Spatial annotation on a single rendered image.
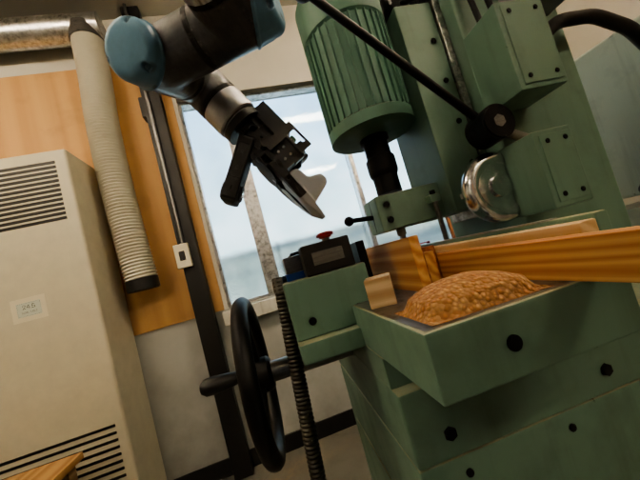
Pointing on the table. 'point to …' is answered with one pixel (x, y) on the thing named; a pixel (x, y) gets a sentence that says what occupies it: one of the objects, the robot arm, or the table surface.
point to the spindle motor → (353, 74)
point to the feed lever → (486, 134)
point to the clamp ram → (361, 255)
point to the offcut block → (380, 290)
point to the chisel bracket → (402, 210)
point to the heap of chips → (466, 295)
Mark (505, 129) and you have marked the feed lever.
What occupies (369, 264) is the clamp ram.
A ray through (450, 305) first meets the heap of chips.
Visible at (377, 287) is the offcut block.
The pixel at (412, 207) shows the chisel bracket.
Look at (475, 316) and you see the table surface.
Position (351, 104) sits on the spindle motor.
